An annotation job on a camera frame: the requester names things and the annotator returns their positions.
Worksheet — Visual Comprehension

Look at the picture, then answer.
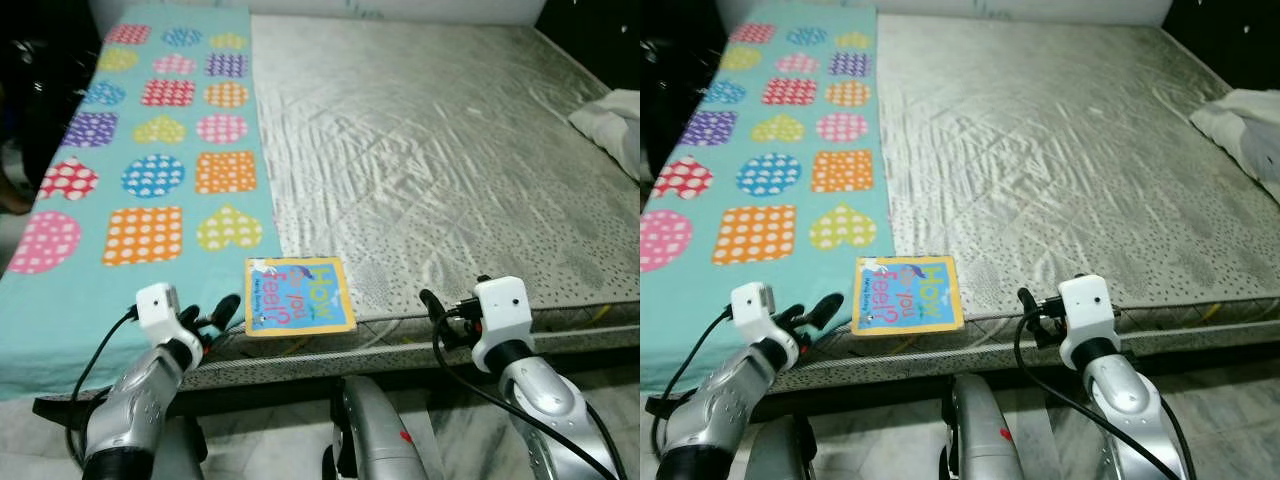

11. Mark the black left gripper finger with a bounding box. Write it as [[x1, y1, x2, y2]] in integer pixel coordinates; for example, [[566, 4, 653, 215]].
[[205, 293, 244, 331], [805, 291, 846, 331]]

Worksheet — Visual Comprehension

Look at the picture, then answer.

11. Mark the blue children's picture book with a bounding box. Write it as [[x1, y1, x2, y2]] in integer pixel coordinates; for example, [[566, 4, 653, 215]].
[[243, 255, 359, 339], [851, 254, 967, 337]]

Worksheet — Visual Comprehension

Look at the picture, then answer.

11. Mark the white pillow with green tree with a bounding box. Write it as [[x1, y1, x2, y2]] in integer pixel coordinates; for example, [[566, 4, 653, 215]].
[[567, 88, 641, 183], [1189, 88, 1280, 188]]

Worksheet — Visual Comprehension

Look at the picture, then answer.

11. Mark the grey right robot leg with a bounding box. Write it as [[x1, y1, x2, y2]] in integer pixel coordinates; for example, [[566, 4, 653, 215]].
[[938, 372, 1028, 480], [322, 374, 433, 480]]

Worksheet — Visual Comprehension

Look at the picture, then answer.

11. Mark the grey robot leg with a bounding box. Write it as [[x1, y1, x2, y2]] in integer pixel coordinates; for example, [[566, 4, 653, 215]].
[[938, 372, 1028, 480], [150, 412, 208, 480], [745, 412, 818, 480], [322, 374, 433, 480]]

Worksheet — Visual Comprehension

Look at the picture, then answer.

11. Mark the grey left robot leg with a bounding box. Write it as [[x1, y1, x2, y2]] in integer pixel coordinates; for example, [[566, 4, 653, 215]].
[[745, 412, 818, 480], [150, 412, 208, 480]]

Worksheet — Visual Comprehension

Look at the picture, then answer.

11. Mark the white quilted mattress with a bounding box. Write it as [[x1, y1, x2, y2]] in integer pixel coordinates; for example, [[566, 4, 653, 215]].
[[800, 12, 1280, 393], [180, 12, 641, 393]]

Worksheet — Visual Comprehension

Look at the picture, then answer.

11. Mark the teal blanket with colourful shapes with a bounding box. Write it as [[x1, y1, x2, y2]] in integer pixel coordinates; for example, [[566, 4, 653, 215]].
[[640, 0, 898, 399], [0, 0, 284, 403]]

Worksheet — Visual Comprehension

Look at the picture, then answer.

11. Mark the black tufted headboard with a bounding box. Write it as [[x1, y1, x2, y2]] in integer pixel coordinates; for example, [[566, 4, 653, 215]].
[[1163, 0, 1280, 63], [533, 0, 641, 66]]

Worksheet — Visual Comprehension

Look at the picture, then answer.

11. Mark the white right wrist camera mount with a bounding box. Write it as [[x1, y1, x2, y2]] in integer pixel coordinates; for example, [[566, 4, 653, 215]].
[[470, 276, 534, 375], [1056, 273, 1123, 371]]

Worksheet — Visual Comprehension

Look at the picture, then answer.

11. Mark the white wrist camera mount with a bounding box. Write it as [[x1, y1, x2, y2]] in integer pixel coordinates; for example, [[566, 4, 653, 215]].
[[470, 276, 534, 375], [134, 282, 199, 349], [1056, 273, 1123, 371], [729, 281, 801, 349]]

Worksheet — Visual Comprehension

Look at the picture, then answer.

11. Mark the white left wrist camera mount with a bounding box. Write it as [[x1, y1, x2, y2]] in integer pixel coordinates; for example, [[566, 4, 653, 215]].
[[729, 281, 801, 349], [134, 282, 199, 349]]

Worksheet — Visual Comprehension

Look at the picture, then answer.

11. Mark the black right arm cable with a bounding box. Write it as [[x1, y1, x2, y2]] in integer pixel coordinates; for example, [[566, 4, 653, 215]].
[[431, 318, 593, 480], [1012, 310, 1183, 480]]

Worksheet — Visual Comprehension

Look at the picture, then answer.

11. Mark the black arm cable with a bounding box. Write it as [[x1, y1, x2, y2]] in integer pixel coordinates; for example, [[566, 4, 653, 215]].
[[648, 308, 737, 466], [431, 318, 593, 480], [1012, 310, 1183, 480], [64, 308, 141, 469]]

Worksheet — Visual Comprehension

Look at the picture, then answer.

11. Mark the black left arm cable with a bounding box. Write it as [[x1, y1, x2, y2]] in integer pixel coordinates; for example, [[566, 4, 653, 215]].
[[648, 308, 737, 466], [64, 308, 141, 469]]

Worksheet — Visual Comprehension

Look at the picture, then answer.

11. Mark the dark bed frame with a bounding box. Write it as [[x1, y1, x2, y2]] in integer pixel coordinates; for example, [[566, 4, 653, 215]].
[[30, 345, 641, 426], [645, 345, 1280, 421]]

